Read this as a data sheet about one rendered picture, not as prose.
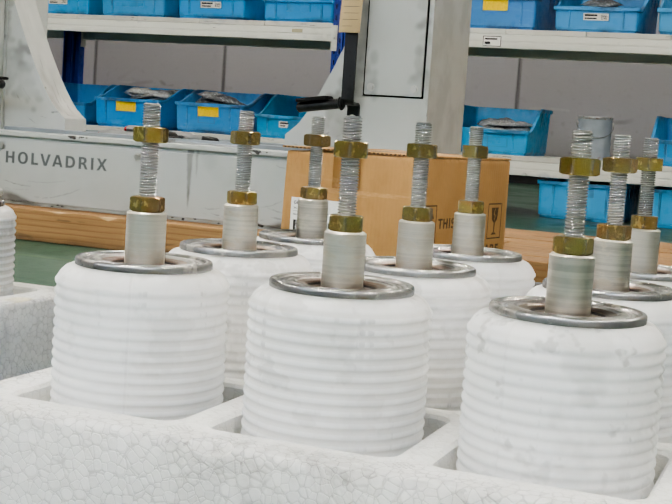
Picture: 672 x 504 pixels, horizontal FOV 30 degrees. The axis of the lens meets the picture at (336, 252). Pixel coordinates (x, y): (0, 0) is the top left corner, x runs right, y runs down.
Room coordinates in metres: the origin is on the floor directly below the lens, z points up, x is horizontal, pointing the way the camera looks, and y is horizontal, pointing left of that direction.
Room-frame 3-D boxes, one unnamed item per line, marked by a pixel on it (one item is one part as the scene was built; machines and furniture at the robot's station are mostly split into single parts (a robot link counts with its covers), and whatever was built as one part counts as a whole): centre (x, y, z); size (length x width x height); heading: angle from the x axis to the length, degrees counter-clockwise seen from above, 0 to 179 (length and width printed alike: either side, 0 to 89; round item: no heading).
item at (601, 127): (5.47, -1.09, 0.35); 0.16 x 0.15 x 0.19; 68
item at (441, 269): (0.76, -0.05, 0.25); 0.08 x 0.08 x 0.01
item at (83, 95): (6.54, 1.37, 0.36); 0.50 x 0.38 x 0.21; 159
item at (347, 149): (0.65, 0.00, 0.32); 0.02 x 0.02 x 0.01; 25
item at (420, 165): (0.76, -0.05, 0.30); 0.01 x 0.01 x 0.08
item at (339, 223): (0.65, 0.00, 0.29); 0.02 x 0.02 x 0.01; 25
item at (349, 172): (0.65, 0.00, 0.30); 0.01 x 0.01 x 0.08
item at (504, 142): (5.69, -0.70, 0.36); 0.50 x 0.38 x 0.21; 160
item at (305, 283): (0.65, 0.00, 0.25); 0.08 x 0.08 x 0.01
